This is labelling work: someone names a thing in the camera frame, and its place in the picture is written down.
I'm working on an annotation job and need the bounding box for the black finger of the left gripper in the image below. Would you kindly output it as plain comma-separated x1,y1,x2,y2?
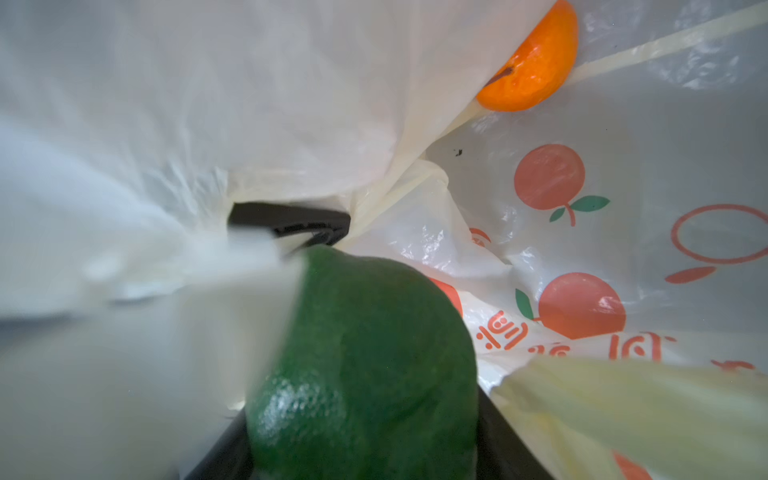
228,202,351,247

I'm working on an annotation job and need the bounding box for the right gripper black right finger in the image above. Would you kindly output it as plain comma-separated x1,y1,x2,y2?
475,388,553,480

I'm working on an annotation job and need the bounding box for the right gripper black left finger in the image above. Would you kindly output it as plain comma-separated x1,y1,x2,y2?
184,410,255,480

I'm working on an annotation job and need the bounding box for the translucent yellowish plastic bag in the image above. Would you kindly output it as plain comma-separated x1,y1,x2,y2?
1,1,767,479

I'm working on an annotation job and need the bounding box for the large green lime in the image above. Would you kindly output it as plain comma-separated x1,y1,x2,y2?
245,246,478,479

